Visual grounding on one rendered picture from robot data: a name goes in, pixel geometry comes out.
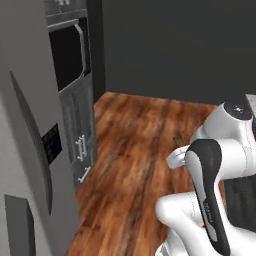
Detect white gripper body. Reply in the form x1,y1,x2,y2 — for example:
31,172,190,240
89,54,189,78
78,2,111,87
165,145,191,170

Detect black fridge dispenser panel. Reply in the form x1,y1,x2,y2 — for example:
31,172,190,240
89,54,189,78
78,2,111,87
41,123,64,165

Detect grey fridge door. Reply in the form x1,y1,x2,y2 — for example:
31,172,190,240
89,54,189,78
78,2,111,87
0,0,81,256

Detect small olive green object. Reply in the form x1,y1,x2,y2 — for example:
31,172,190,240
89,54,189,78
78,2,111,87
172,135,185,148

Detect grey drawer cabinet run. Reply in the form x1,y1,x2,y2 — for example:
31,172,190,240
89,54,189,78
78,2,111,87
58,71,99,193

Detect black built-in oven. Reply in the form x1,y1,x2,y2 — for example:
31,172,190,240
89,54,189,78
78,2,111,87
44,0,93,93

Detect long dark fridge door handle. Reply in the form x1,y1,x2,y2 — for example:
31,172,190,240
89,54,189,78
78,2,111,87
8,70,54,216

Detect short dark fridge door handle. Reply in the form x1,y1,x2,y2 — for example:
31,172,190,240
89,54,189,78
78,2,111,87
4,194,37,256

